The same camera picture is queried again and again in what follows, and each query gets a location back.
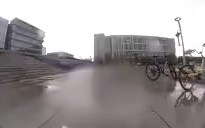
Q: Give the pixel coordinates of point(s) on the large grey building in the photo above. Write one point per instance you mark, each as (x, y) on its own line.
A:
(133, 46)

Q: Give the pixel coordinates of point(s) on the wet grey paved plaza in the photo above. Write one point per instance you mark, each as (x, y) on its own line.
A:
(100, 100)

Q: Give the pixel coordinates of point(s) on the low pale building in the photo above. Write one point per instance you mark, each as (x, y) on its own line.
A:
(60, 55)

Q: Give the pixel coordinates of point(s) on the black bicycle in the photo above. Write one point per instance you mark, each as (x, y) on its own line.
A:
(147, 72)

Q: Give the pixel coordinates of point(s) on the yellow bicycle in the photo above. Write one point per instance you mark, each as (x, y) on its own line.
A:
(180, 77)

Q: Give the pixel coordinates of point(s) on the grey glass building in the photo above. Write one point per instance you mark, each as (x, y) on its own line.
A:
(25, 36)

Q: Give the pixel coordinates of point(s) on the wide grey stone steps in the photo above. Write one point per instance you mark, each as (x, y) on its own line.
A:
(13, 68)

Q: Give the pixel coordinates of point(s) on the row of trees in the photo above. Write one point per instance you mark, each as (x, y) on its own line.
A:
(191, 60)

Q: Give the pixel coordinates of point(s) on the lamp post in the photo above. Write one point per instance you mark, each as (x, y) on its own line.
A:
(181, 36)

